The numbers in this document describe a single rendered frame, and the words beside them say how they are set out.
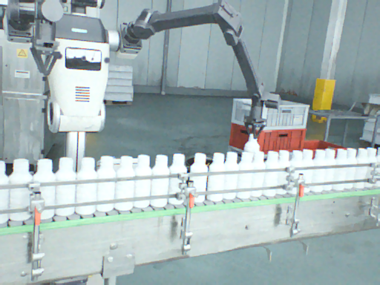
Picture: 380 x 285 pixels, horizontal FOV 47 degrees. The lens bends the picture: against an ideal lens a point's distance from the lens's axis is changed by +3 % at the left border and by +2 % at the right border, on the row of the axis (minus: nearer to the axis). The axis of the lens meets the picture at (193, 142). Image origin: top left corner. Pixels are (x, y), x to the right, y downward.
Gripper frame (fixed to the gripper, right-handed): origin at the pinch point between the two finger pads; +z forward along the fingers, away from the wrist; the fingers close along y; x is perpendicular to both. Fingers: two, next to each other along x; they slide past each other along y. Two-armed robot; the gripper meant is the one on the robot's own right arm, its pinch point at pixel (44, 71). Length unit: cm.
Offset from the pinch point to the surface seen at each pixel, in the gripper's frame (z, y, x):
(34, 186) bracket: 28.9, 21.0, -5.5
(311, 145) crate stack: 78, -209, 323
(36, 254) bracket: 46, 26, -5
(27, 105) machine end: 64, -349, 48
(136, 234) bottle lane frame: 47, 21, 25
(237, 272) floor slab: 139, -90, 151
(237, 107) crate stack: 35, -188, 204
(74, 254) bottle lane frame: 50, 21, 6
